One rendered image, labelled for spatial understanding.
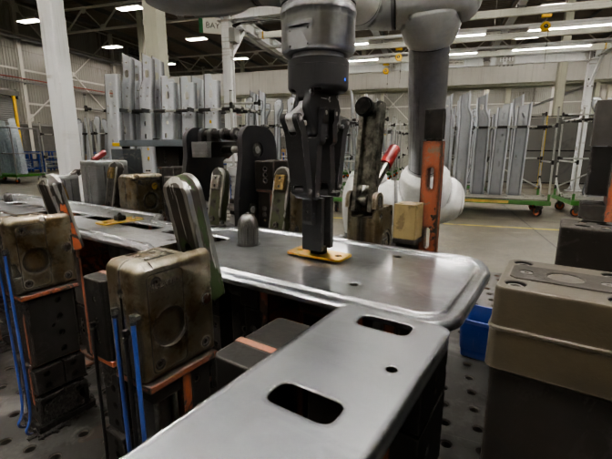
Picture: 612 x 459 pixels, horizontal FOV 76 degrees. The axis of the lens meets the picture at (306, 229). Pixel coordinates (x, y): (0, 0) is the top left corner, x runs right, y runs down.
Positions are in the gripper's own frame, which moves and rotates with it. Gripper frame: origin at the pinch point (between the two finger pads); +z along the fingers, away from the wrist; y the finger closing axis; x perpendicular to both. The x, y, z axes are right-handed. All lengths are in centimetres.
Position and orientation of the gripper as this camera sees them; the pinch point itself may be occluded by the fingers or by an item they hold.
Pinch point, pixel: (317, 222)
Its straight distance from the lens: 51.8
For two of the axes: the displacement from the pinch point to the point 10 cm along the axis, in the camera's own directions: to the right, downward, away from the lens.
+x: 8.3, 1.1, -5.4
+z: 0.0, 9.8, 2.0
